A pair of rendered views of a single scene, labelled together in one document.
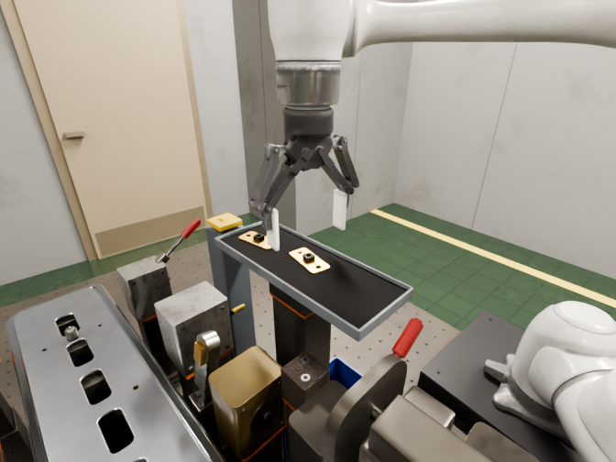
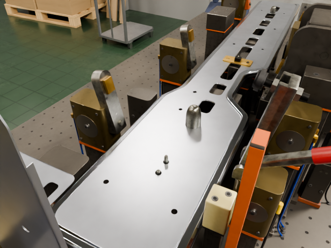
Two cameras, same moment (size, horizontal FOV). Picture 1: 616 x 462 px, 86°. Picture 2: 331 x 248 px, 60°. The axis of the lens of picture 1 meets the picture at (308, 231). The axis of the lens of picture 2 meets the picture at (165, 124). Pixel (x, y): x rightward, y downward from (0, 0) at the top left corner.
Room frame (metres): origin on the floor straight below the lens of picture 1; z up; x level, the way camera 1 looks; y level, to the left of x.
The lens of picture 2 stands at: (-0.35, -0.58, 1.38)
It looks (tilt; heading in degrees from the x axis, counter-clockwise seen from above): 38 degrees down; 71
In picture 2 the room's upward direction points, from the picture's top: straight up
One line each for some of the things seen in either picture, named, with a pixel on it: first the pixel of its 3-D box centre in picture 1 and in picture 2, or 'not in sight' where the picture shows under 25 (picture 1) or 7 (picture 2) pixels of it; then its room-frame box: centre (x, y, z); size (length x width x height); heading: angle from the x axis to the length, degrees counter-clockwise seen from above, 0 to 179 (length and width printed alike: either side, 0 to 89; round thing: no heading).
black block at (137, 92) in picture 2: not in sight; (140, 135); (-0.21, 0.04, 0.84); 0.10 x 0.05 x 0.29; 134
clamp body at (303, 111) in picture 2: not in sight; (281, 177); (0.04, -0.26, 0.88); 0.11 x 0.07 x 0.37; 134
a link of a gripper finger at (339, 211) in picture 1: (339, 210); not in sight; (0.55, -0.06, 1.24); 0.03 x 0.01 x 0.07; 33
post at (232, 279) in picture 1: (234, 302); not in sight; (0.69, 0.19, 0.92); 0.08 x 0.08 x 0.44; 44
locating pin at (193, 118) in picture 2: not in sight; (193, 117); (-0.14, -0.14, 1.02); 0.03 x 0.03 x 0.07
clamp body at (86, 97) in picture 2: not in sight; (99, 154); (-0.34, -0.04, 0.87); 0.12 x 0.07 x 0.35; 134
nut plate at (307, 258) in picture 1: (308, 258); not in sight; (0.51, 0.00, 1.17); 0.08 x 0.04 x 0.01; 33
